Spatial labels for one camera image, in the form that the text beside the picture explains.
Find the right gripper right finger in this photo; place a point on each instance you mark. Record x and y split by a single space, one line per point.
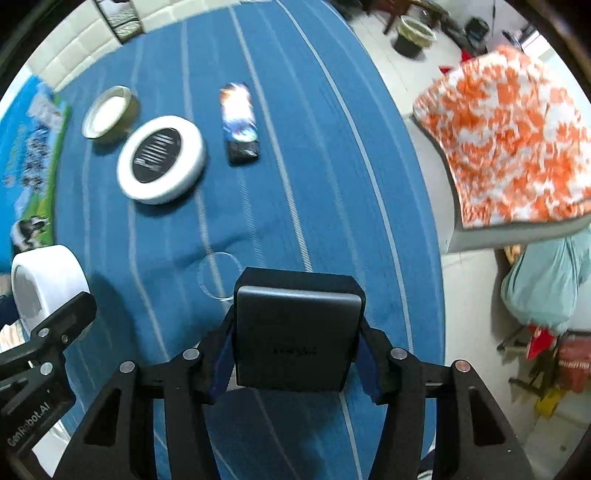
474 439

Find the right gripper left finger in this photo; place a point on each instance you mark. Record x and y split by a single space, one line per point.
115 439

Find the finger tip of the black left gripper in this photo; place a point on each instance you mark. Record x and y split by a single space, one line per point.
61 328

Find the white round jar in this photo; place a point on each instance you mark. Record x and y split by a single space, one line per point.
43 280

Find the dark grey charger block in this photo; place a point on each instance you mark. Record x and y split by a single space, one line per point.
295 331

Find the teal plastic bag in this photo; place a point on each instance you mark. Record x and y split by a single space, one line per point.
542 287

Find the white round black-top case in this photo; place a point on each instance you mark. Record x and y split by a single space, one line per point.
161 160

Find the grey sofa seat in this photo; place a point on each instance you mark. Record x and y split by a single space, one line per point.
452 236

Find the blue cardboard box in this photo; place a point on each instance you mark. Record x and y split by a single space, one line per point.
32 133

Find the small silver round tin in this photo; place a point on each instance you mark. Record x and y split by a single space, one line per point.
111 115

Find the blue striped cloth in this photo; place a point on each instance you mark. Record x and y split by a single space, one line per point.
337 188

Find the left white padded chair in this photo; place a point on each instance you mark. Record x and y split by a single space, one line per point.
70 49

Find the white padded chair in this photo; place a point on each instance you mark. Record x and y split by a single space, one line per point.
155 14
70 49

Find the right white padded chair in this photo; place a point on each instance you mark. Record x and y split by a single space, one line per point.
155 14

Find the dark waste bin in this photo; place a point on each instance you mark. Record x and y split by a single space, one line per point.
413 37

